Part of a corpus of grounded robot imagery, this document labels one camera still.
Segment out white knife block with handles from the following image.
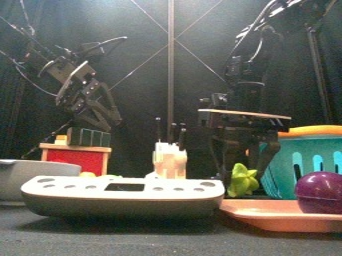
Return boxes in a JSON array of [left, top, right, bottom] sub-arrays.
[[146, 116, 190, 180]]

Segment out grey bowl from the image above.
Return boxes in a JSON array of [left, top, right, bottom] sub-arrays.
[[0, 158, 83, 202]]

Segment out white grey kitchen scale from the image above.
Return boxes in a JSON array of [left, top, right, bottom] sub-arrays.
[[20, 175, 227, 220]]

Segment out dark green block toy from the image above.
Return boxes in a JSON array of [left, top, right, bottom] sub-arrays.
[[66, 126, 112, 148]]

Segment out green toy starfruit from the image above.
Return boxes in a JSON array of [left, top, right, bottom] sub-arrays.
[[227, 162, 261, 198]]

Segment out slanted metal frame pole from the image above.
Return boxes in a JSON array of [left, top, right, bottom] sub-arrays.
[[306, 24, 334, 125]]

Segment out vertical metal frame pole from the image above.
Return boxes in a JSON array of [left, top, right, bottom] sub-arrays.
[[166, 0, 176, 143]]

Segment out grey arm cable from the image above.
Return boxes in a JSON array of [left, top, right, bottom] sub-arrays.
[[91, 35, 130, 54]]

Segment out small yellow block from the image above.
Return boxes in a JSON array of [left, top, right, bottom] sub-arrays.
[[54, 134, 70, 146]]

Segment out purple toy ball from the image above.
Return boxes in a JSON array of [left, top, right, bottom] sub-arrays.
[[294, 171, 342, 215]]

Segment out red wooden toy box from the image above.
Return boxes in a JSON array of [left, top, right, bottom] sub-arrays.
[[39, 142, 112, 177]]

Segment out teal basket with orange rim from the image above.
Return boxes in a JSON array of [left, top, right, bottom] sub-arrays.
[[259, 124, 342, 200]]

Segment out orange tray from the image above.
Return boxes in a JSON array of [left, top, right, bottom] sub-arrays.
[[219, 198, 342, 234]]

